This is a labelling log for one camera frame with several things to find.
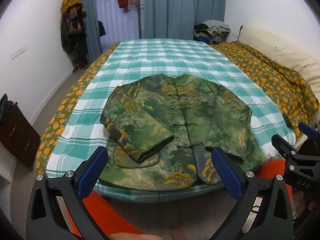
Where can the narrow blue curtain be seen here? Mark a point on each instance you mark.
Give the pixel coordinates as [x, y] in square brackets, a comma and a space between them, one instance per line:
[86, 12]

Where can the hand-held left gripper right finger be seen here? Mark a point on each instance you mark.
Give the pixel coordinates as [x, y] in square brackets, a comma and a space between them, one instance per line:
[226, 172]

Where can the white sheer curtain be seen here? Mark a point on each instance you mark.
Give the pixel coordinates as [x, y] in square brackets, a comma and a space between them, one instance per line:
[117, 27]

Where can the dark hanging cloth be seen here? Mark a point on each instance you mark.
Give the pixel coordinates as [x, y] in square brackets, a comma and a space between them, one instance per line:
[101, 28]

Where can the cream pillow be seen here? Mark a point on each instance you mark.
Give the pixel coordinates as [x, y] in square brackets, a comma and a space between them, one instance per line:
[280, 45]

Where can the green printed padded jacket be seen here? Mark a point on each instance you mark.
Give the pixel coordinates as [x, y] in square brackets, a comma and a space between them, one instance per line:
[175, 120]

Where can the yellow hooded garment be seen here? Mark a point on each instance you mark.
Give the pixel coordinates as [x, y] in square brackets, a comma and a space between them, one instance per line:
[71, 1]

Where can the dark brown wooden cabinet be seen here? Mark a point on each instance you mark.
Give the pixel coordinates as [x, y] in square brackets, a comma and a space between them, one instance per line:
[18, 137]

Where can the dark hanging coats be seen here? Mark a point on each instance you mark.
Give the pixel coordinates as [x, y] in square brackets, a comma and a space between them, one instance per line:
[73, 37]

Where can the pile of clothes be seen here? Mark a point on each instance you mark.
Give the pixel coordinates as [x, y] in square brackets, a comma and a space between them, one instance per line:
[212, 31]

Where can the wide blue curtain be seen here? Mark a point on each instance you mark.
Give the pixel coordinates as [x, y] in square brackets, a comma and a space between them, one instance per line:
[182, 7]

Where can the white wall trunking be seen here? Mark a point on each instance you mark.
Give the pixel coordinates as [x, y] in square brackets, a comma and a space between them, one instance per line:
[18, 54]

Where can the teal checked blanket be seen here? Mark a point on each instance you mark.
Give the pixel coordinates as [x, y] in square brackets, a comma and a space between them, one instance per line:
[162, 57]

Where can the orange floral quilt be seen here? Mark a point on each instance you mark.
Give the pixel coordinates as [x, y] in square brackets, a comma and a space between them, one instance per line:
[270, 77]

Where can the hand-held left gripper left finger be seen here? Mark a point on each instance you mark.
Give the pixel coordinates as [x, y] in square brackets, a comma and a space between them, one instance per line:
[92, 172]

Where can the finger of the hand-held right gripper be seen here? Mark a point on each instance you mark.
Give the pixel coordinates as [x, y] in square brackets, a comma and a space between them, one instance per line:
[309, 131]
[283, 146]

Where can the orange floral bed sheet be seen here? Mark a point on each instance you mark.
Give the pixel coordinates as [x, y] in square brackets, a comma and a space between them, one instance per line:
[75, 97]

